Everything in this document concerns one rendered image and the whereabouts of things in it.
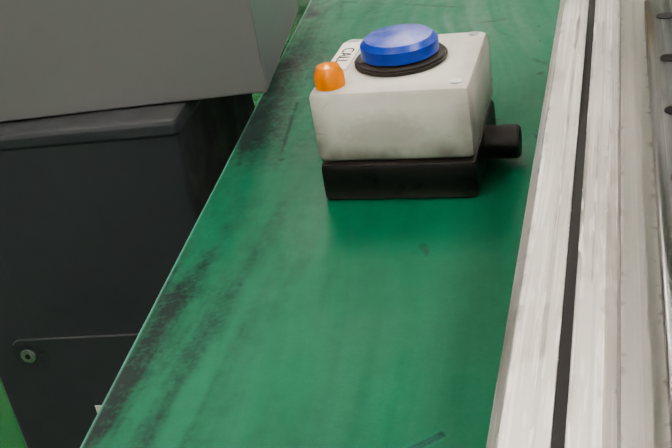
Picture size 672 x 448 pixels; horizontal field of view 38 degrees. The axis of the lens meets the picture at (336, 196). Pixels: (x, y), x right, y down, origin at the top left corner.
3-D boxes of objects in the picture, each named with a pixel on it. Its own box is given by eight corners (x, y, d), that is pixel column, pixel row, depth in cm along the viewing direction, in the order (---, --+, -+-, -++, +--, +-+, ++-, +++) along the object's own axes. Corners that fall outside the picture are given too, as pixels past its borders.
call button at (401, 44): (373, 59, 53) (368, 23, 52) (446, 54, 52) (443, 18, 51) (356, 87, 50) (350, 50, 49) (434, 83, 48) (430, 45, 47)
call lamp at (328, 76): (319, 80, 50) (316, 57, 49) (348, 78, 49) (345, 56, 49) (312, 92, 48) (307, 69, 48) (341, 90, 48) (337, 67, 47)
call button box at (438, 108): (359, 135, 58) (343, 32, 55) (527, 129, 55) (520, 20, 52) (325, 201, 51) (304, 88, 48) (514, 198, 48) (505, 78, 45)
